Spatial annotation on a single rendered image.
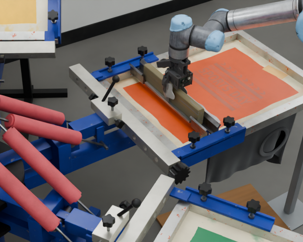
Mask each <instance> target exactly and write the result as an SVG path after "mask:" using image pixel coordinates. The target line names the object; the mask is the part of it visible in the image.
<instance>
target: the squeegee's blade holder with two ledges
mask: <svg viewBox="0 0 303 242"><path fill-rule="evenodd" d="M145 85H146V86H147V87H148V88H149V89H150V90H151V91H153V92H154V93H155V94H156V95H157V96H158V97H159V98H161V99H162V100H163V101H164V102H165V103H166V104H167V105H168V106H170V107H171V108H172V109H173V110H174V111H175V112H176V113H178V114H179V115H180V116H181V117H182V118H183V119H184V120H186V121H187V122H188V123H191V119H190V118H189V117H188V116H186V115H185V114H184V113H183V112H182V111H181V110H180V109H178V108H177V107H176V106H175V105H174V104H173V103H172V102H170V101H169V102H167V101H166V99H165V97H164V96H163V95H162V94H161V93H160V92H159V91H158V90H157V89H155V88H154V87H153V86H152V85H151V84H150V83H148V82H145Z"/></svg>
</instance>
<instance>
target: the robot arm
mask: <svg viewBox="0 0 303 242"><path fill-rule="evenodd" d="M294 21H297V22H296V27H295V29H296V34H297V36H298V38H299V39H300V41H301V42H303V0H284V1H279V2H273V3H268V4H263V5H257V6H252V7H247V8H242V9H236V10H231V11H229V10H226V9H218V10H216V11H215V12H214V13H213V14H212V15H211V17H210V19H209V20H208V21H207V22H206V24H205V25H204V26H203V27H202V26H198V25H194V24H192V19H191V18H190V17H188V16H187V15H184V14H179V15H176V16H174V17H173V18H172V19H171V26H170V38H169V49H168V54H169V59H161V60H160V61H157V62H156V63H157V67H158V68H166V67H168V68H167V69H166V71H165V74H164V76H163V79H162V89H163V92H164V97H165V99H166V101H167V102H169V99H175V95H174V93H173V91H172V90H173V85H174V88H175V89H176V90H178V89H181V90H182V91H184V92H185V93H186V94H187V93H188V92H187V90H186V89H185V87H186V86H188V85H190V84H192V79H193V73H192V72H191V71H190V70H189V69H188V65H190V62H191V61H190V60H189V59H188V56H189V47H190V46H193V47H197V48H201V49H204V50H207V51H213V52H219V51H220V50H221V49H222V46H223V44H224V41H225V34H224V33H226V32H232V31H238V30H243V29H250V28H256V27H261V26H268V25H274V24H281V23H288V22H294ZM170 82H171V83H170ZM172 84H173V85H172Z"/></svg>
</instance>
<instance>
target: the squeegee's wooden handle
mask: <svg viewBox="0 0 303 242"><path fill-rule="evenodd" d="M143 74H144V75H145V82H148V83H150V84H151V85H152V86H153V87H154V88H155V89H157V90H158V91H159V92H160V93H161V94H162V95H163V96H164V92H163V89H162V79H163V76H164V75H163V74H162V73H161V72H160V71H158V70H157V69H156V68H155V67H153V66H152V65H151V64H150V63H147V64H145V65H144V68H143ZM170 83H171V82H170ZM172 85H173V84H172ZM172 91H173V93H174V95H175V99H169V101H170V102H172V103H173V104H174V105H175V106H176V107H177V108H178V109H180V110H181V111H182V112H183V113H184V114H185V115H186V116H188V117H189V118H190V116H192V117H193V118H194V119H196V120H197V121H198V122H199V123H200V124H202V123H203V116H204V108H203V107H202V106H200V105H199V104H198V103H197V102H196V101H194V100H193V99H192V98H191V97H190V96H188V95H187V94H186V93H185V92H184V91H182V90H181V89H178V90H176V89H175V88H174V85H173V90H172ZM190 119H191V118H190Z"/></svg>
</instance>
